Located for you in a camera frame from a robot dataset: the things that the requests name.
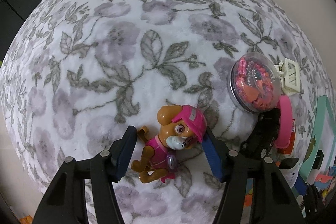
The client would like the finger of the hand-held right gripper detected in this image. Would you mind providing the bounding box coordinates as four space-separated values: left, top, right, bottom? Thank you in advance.
293 175 326 216

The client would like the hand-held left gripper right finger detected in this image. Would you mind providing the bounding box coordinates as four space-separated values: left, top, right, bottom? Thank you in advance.
203 127 307 224

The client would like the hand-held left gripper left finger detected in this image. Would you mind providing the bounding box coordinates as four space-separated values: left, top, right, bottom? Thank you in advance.
31 126 137 224

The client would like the pink brown puppy toy figure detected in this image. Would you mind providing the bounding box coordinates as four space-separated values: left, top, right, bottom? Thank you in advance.
131 105 206 184

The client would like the red white toy bottle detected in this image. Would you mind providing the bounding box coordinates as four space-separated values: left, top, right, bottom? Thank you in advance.
278 119 297 155

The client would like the pink smart band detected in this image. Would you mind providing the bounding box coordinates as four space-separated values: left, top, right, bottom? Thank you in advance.
274 95 293 149

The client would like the white tray with green rim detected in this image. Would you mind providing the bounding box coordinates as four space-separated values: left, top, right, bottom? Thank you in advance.
299 95 336 182

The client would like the round clear tin of hair ties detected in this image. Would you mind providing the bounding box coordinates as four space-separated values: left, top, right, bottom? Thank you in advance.
227 52 281 113

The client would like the cream hair claw clip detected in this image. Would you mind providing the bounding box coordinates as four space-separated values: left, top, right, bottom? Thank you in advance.
274 58 301 95

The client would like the white grey whale toy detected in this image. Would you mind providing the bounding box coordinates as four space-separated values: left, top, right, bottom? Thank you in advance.
276 157 300 185

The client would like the black toy car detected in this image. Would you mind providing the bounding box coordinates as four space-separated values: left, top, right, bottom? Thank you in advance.
240 108 282 161

